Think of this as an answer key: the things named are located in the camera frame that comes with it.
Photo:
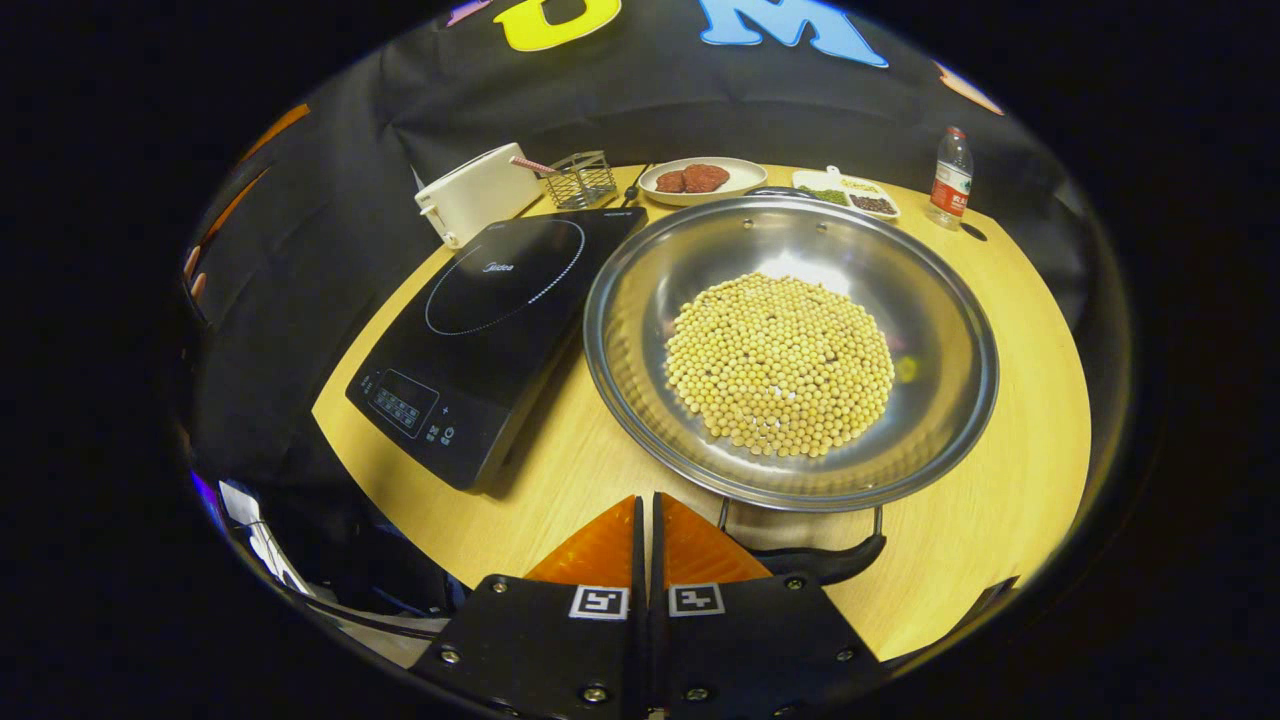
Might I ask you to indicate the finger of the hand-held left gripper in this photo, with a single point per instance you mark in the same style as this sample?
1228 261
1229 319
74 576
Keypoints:
275 135
238 205

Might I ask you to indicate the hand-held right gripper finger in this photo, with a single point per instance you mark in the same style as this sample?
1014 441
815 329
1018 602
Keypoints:
640 560
657 560

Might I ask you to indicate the pile of soybeans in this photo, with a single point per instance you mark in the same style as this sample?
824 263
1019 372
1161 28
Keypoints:
780 365

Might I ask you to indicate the stainless steel pot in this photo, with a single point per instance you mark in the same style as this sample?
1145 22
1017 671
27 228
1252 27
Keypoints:
640 310

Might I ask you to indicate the black induction cooktop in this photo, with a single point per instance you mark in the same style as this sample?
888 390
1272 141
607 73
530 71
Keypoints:
490 330

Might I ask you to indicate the white toaster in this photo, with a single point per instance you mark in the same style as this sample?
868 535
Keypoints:
480 195

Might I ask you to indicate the pink striped straw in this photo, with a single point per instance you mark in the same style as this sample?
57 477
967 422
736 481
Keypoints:
532 164

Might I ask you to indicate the black backdrop cloth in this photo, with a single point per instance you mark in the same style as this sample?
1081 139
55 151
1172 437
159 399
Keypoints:
620 110

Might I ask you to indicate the red meat slice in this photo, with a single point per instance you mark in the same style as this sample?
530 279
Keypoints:
670 182
706 177

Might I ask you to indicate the white oval plate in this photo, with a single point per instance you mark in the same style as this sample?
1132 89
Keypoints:
745 178

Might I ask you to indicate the pile of green mung beans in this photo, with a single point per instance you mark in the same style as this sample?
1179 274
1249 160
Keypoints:
822 195

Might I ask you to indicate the white divided dish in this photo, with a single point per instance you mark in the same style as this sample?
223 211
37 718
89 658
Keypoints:
815 181

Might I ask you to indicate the pile of dark red beans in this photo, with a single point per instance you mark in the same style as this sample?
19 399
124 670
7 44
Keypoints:
873 204

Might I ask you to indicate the pile of small yellow beans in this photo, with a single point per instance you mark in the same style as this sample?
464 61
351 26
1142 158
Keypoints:
860 185

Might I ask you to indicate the clear water bottle red label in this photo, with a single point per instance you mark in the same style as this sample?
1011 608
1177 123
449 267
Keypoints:
951 185

